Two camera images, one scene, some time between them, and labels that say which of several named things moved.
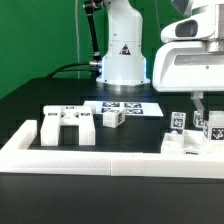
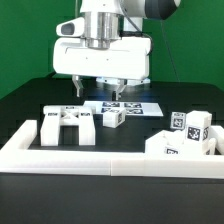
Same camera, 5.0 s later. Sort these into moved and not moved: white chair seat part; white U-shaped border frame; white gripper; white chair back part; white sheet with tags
Moved: white chair seat part; white gripper
Not moved: white sheet with tags; white U-shaped border frame; white chair back part
